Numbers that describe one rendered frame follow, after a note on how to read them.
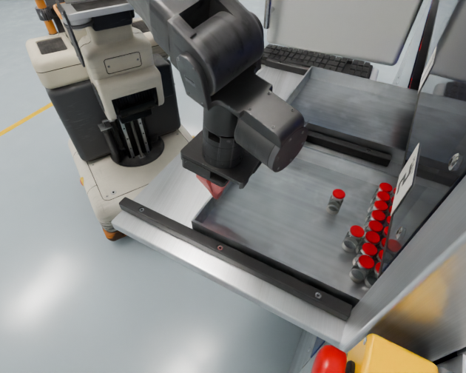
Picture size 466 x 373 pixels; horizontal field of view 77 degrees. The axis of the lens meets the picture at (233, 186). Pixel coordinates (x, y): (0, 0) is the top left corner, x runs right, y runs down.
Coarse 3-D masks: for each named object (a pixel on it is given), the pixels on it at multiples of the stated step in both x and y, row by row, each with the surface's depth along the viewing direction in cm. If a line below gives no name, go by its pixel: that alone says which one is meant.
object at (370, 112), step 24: (312, 72) 82; (336, 72) 79; (288, 96) 71; (312, 96) 77; (336, 96) 77; (360, 96) 77; (384, 96) 77; (408, 96) 75; (312, 120) 70; (336, 120) 70; (360, 120) 70; (384, 120) 70; (408, 120) 70; (360, 144) 61; (384, 144) 59
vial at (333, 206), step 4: (332, 196) 49; (332, 200) 49; (336, 200) 49; (340, 200) 48; (328, 204) 51; (332, 204) 50; (336, 204) 49; (340, 204) 49; (328, 208) 51; (332, 208) 50; (336, 208) 50; (328, 212) 51; (332, 212) 51; (336, 212) 51
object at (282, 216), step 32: (320, 160) 59; (224, 192) 55; (256, 192) 55; (288, 192) 55; (320, 192) 55; (352, 192) 55; (192, 224) 47; (224, 224) 50; (256, 224) 50; (288, 224) 50; (320, 224) 50; (352, 224) 50; (256, 256) 44; (288, 256) 46; (320, 256) 46; (352, 256) 46; (320, 288) 41; (352, 288) 42
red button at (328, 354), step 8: (320, 352) 26; (328, 352) 25; (336, 352) 25; (344, 352) 26; (320, 360) 25; (328, 360) 25; (336, 360) 25; (344, 360) 25; (312, 368) 26; (320, 368) 25; (328, 368) 24; (336, 368) 24; (344, 368) 24
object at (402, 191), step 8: (416, 152) 37; (408, 160) 40; (408, 168) 38; (400, 176) 41; (408, 176) 36; (400, 184) 39; (408, 184) 34; (400, 192) 37; (400, 200) 36; (392, 208) 38
